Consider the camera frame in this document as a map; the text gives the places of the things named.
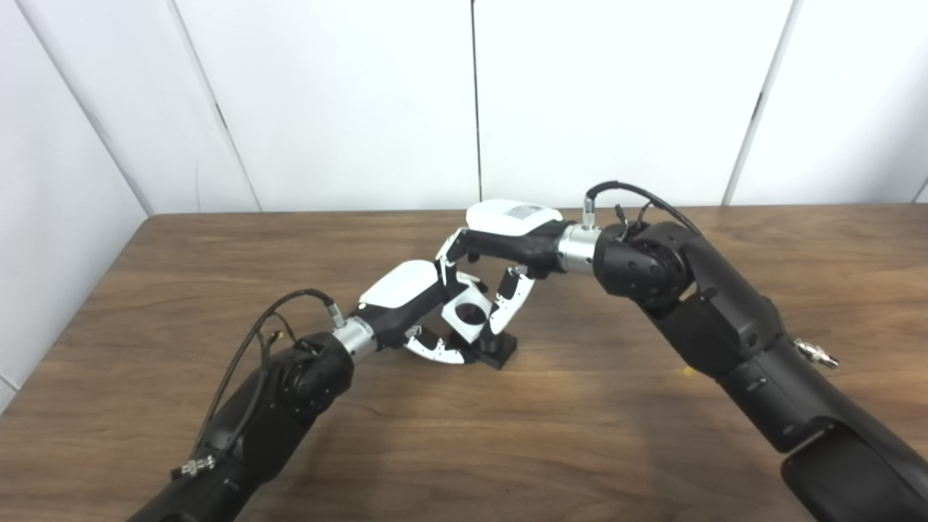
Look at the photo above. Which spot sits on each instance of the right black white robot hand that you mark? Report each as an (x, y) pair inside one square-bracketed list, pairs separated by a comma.
[(507, 232)]

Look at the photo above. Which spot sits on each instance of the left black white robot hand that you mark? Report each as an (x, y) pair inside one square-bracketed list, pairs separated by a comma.
[(402, 286)]

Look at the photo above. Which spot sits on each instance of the white square piece with hole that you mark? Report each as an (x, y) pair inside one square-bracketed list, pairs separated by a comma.
[(455, 317)]

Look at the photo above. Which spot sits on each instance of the black peg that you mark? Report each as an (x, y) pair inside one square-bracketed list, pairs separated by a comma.
[(500, 351)]

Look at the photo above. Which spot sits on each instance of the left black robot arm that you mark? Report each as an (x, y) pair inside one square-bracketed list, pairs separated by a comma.
[(268, 428)]

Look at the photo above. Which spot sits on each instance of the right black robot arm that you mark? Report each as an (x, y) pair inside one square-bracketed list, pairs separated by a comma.
[(725, 326)]

